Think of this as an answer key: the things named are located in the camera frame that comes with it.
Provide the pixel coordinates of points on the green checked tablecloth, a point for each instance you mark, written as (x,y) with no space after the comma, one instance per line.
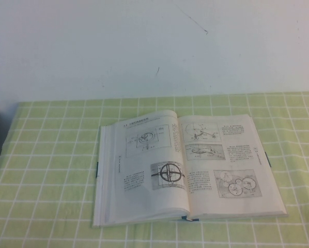
(53,155)

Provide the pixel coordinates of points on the book with diagrams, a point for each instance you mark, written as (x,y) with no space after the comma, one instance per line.
(149,160)

